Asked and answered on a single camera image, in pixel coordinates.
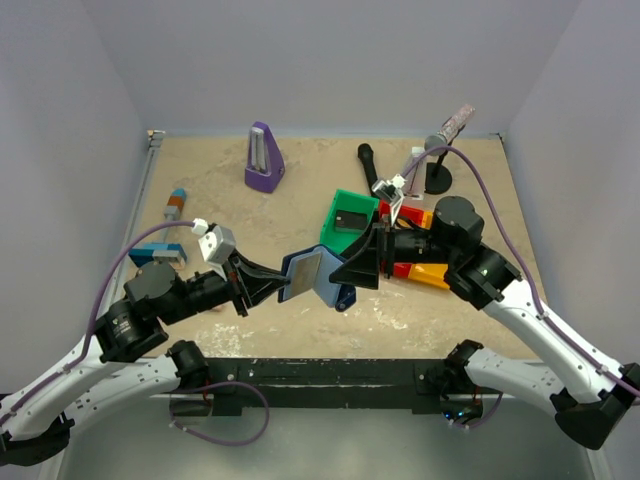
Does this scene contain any black card in green bin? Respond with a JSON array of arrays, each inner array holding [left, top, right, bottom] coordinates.
[[334, 210, 369, 233]]

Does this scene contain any silver credit card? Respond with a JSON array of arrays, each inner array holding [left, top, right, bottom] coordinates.
[[288, 252, 322, 298]]

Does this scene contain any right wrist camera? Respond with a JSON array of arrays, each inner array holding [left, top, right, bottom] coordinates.
[[371, 174, 406, 225]]

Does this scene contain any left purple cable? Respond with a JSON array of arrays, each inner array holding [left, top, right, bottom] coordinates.
[[0, 219, 201, 426]]

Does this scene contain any black microphone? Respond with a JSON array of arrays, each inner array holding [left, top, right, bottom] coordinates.
[[357, 143, 379, 199]]

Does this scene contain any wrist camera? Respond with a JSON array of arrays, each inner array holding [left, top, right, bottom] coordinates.
[[371, 174, 406, 225], [191, 218, 236, 280]]

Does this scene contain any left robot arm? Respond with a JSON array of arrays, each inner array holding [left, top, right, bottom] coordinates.
[[1, 253, 289, 466]]

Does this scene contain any purple metronome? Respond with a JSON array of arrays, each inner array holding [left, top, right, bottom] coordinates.
[[244, 121, 285, 194]]

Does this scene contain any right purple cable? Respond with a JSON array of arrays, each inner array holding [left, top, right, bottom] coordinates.
[[399, 144, 640, 399]]

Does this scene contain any blue card holder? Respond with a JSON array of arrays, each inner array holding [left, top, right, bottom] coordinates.
[[278, 244, 357, 313]]

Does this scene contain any red bin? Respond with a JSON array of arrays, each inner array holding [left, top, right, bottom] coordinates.
[[393, 206, 431, 279]]

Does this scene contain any orange bin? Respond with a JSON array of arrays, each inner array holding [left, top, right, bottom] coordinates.
[[407, 207, 449, 290]]

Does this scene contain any black microphone stand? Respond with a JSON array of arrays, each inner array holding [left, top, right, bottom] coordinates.
[[424, 128, 452, 195]]

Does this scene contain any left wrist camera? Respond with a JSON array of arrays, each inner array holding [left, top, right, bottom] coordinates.
[[191, 218, 236, 280]]

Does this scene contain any clear metronome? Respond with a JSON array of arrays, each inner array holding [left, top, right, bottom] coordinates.
[[403, 146, 426, 200]]

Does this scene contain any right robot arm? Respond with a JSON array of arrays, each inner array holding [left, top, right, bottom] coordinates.
[[330, 196, 639, 450]]

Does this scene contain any silver microphone on stand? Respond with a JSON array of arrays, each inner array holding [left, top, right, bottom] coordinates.
[[424, 104, 476, 155]]

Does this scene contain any blue grey toy tool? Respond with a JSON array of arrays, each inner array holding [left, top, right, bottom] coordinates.
[[128, 188, 187, 268]]

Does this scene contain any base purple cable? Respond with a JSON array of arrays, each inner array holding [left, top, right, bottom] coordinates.
[[168, 380, 271, 445]]

